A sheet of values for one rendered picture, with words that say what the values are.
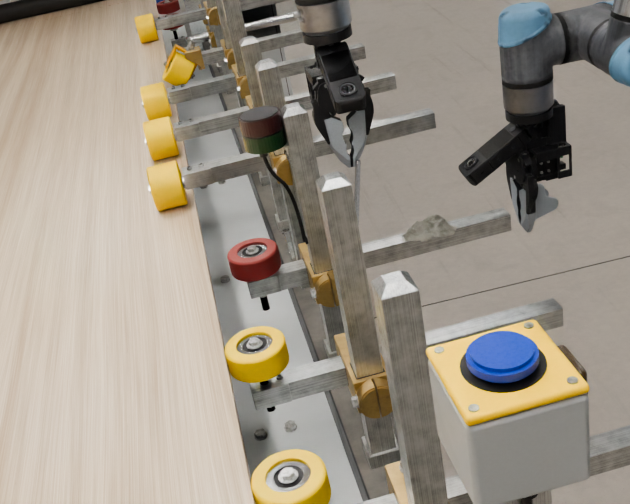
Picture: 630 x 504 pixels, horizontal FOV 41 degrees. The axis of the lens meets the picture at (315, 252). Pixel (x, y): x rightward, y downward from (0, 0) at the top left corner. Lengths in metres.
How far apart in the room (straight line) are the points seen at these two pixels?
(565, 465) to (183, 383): 0.66
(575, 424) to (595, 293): 2.27
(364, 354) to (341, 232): 0.18
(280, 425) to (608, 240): 1.83
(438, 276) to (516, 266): 0.26
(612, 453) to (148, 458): 0.51
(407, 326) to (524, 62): 0.63
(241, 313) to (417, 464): 0.91
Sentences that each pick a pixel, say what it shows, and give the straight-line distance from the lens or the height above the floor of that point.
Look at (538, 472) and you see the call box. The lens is 0.51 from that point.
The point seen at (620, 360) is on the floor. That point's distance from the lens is 2.49.
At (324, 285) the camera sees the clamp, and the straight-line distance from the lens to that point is 1.27.
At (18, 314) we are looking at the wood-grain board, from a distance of 1.36.
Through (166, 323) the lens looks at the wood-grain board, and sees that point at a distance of 1.21.
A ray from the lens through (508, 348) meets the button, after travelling 0.49.
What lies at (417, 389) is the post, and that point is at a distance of 0.80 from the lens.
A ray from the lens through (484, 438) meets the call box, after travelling 0.47.
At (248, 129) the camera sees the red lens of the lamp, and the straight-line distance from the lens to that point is 1.18.
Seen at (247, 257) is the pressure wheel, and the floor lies 0.91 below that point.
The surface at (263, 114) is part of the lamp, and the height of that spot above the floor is 1.13.
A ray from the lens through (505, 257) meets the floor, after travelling 2.96.
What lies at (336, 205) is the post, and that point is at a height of 1.10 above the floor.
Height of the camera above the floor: 1.53
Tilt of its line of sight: 29 degrees down
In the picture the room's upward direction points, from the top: 11 degrees counter-clockwise
